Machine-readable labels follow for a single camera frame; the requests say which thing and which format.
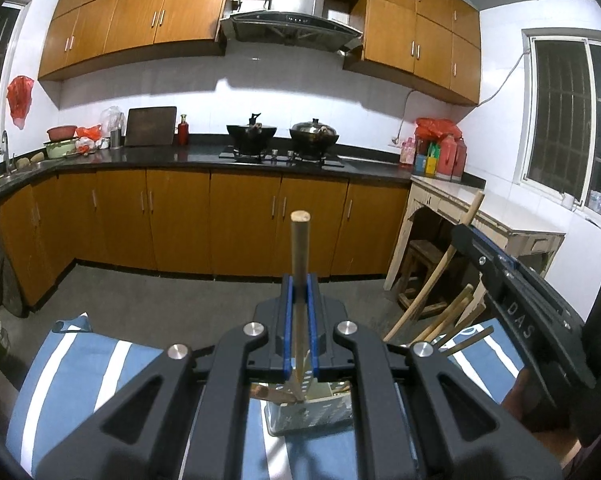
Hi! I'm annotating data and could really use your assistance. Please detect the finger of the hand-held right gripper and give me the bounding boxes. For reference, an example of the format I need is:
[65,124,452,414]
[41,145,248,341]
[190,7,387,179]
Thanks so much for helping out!
[452,223,520,292]
[469,227,525,269]

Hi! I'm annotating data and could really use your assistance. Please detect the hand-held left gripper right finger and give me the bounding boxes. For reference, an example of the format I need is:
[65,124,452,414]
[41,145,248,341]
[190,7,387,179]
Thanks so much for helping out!
[305,272,564,480]

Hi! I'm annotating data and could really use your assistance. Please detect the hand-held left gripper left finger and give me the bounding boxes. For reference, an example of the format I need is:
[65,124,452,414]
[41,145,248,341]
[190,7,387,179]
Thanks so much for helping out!
[34,274,296,480]

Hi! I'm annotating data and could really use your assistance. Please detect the dark wooden chopstick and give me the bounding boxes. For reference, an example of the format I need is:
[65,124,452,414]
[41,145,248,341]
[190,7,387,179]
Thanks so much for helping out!
[289,210,312,403]

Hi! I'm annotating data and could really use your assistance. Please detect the green perforated utensil holder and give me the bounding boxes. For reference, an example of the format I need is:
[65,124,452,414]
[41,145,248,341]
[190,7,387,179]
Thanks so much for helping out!
[263,380,355,436]

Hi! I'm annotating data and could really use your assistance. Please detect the person's right hand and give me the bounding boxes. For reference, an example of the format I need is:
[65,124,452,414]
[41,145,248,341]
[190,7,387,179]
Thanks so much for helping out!
[501,367,584,480]

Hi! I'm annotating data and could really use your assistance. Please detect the white side table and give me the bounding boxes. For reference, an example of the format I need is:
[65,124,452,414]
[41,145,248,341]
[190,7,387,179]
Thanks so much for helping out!
[383,175,566,306]

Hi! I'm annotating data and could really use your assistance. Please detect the wooden stool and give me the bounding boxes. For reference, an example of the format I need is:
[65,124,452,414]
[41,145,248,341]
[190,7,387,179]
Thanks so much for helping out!
[398,239,481,321]

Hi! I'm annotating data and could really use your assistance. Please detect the red jug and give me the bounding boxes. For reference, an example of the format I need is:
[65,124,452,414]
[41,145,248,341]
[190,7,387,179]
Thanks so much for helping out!
[438,135,456,181]
[453,139,468,182]

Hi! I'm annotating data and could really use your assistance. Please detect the green yellow bottles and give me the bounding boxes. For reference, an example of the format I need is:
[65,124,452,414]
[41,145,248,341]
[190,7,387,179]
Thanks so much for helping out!
[415,141,440,176]

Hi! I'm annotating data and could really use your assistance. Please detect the red plastic bag on jugs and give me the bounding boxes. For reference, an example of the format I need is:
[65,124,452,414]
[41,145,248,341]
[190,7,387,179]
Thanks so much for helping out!
[415,117,464,141]

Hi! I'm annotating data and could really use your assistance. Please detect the wooden base kitchen cabinets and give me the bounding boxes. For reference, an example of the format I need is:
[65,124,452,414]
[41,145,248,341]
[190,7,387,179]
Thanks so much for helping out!
[0,167,414,311]

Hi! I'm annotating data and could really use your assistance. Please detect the black gas stove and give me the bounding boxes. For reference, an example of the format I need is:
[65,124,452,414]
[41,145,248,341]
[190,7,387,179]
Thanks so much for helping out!
[219,145,346,168]

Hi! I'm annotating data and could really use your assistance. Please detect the black wok with lid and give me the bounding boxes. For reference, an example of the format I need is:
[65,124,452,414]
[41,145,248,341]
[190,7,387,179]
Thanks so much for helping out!
[289,118,340,157]

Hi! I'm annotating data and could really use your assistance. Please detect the black kitchen countertop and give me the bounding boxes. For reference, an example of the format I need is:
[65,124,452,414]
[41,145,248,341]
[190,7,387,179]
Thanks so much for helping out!
[0,132,486,201]

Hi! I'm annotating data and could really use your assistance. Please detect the blue white striped tablecloth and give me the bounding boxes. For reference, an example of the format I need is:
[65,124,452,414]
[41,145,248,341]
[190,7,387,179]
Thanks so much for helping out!
[5,312,531,480]

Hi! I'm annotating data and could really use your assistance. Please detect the dark cutting board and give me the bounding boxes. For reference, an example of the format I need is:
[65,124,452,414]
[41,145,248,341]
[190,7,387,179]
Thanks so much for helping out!
[124,106,178,147]

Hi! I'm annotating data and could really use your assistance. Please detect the clear plastic bag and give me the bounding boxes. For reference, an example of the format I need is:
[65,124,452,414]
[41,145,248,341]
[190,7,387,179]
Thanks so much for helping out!
[100,106,126,133]

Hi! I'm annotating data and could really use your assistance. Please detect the red white plastic bag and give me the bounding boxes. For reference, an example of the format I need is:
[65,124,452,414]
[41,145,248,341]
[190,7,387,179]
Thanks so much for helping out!
[75,125,104,153]

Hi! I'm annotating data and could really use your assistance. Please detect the green white bowl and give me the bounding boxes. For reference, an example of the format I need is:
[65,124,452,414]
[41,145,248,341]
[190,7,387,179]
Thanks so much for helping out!
[43,140,78,159]

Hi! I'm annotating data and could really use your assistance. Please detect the steel sink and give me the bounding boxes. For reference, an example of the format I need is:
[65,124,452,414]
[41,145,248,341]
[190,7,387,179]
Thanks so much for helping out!
[0,160,56,181]

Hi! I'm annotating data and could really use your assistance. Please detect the steel range hood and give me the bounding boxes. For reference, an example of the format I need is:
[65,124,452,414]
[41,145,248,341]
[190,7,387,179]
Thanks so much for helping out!
[219,0,364,56]

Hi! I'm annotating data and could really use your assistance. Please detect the metal faucet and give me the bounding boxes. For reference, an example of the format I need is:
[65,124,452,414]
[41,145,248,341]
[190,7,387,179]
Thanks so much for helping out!
[0,130,16,173]

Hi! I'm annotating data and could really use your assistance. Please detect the white power cable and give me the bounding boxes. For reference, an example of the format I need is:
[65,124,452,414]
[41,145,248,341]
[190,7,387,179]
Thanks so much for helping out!
[391,47,531,147]

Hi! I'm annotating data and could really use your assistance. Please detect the black wok with handle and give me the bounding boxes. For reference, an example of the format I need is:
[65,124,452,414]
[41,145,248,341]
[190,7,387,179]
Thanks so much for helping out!
[226,113,277,156]

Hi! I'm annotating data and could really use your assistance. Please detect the wooden wall kitchen cabinets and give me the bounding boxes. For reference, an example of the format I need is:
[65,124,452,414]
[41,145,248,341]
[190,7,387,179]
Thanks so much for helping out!
[38,0,482,107]

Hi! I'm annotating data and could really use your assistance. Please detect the red plastic bag on wall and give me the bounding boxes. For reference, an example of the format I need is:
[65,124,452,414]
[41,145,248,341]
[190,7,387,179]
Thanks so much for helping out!
[6,75,35,130]

